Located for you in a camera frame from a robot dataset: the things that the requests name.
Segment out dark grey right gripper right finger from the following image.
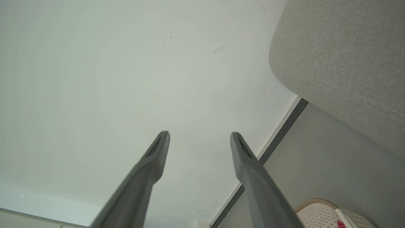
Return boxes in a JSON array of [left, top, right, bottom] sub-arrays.
[[230, 132, 304, 228]]

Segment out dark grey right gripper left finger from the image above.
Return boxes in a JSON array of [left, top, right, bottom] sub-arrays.
[[90, 131, 170, 228]]

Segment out cream perforated laundry basket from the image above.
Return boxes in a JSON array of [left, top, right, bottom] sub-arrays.
[[294, 198, 377, 228]]

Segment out black and white baseboard strip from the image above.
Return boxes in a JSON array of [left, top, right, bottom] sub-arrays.
[[210, 97, 309, 228]]

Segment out grey fabric sofa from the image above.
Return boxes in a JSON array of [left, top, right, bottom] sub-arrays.
[[269, 0, 405, 162]]

